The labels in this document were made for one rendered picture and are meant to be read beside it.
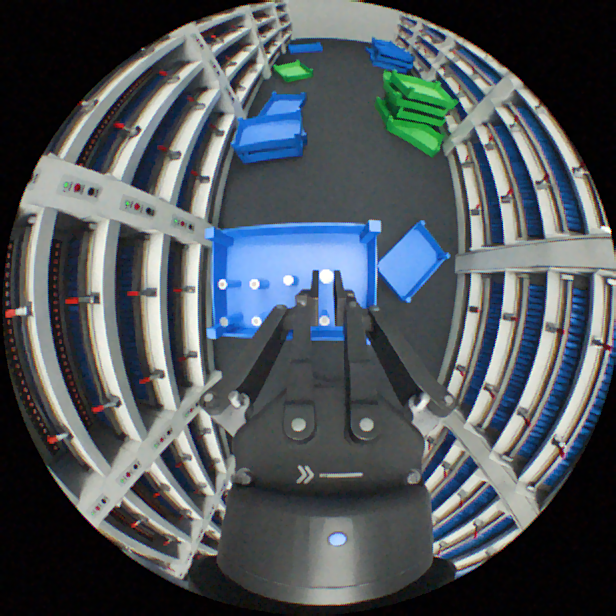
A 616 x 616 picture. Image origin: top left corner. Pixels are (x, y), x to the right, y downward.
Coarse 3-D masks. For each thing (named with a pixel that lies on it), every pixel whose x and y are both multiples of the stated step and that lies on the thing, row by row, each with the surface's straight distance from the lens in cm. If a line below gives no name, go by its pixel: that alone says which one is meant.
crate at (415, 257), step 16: (416, 224) 85; (400, 240) 80; (416, 240) 89; (432, 240) 89; (384, 256) 75; (400, 256) 84; (416, 256) 87; (432, 256) 92; (448, 256) 88; (384, 272) 80; (400, 272) 83; (416, 272) 86; (432, 272) 85; (400, 288) 82; (416, 288) 82
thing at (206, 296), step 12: (204, 252) 89; (204, 264) 88; (204, 276) 88; (204, 288) 88; (204, 300) 88; (204, 312) 89; (204, 324) 90; (204, 336) 92; (204, 348) 94; (204, 360) 97; (228, 456) 147
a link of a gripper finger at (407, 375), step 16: (384, 320) 14; (368, 336) 15; (384, 336) 12; (400, 336) 12; (384, 352) 13; (400, 352) 11; (384, 368) 13; (400, 368) 11; (416, 368) 11; (400, 384) 12; (416, 384) 10; (432, 384) 11; (400, 400) 12; (432, 400) 10; (448, 400) 10
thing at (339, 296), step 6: (336, 270) 21; (336, 276) 19; (336, 282) 18; (342, 282) 18; (336, 288) 17; (342, 288) 17; (336, 294) 16; (342, 294) 16; (336, 300) 16; (342, 300) 15; (336, 306) 16; (342, 306) 15; (336, 312) 16; (342, 312) 16; (336, 318) 16; (342, 318) 16; (336, 324) 16; (342, 324) 16
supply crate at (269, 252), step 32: (288, 224) 32; (320, 224) 31; (352, 224) 32; (224, 256) 40; (256, 256) 38; (288, 256) 36; (320, 256) 35; (352, 256) 36; (288, 288) 35; (320, 288) 35; (352, 288) 35
